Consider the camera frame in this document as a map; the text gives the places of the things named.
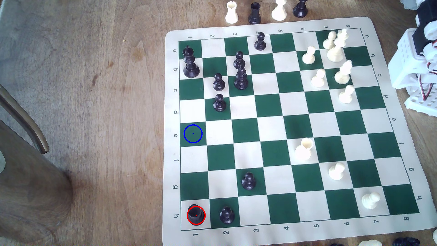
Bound white rook chess piece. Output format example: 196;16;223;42
295;137;314;162
225;1;239;24

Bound brown wooden chair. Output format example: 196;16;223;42
0;120;74;245

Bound black king chess piece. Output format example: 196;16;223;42
182;45;201;78

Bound black bishop chess piece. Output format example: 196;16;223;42
234;68;249;91

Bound black pawn chess piece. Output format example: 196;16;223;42
213;94;227;113
254;32;267;51
233;51;246;70
219;206;235;225
241;172;257;191
213;73;226;92

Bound green and white chess mat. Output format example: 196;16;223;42
161;16;428;246

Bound red and black servo cable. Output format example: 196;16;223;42
418;39;437;101

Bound black rook chess piece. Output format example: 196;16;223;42
187;204;206;226
248;2;262;25

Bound white pawn chess piece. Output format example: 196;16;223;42
361;192;381;210
338;85;355;104
302;46;317;65
311;68;326;88
328;162;346;181
323;31;337;50

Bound bronze metal chair bar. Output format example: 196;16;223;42
0;84;50;155

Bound white bishop chess piece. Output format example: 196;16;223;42
334;60;353;85

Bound white king chess piece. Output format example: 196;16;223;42
327;29;349;63

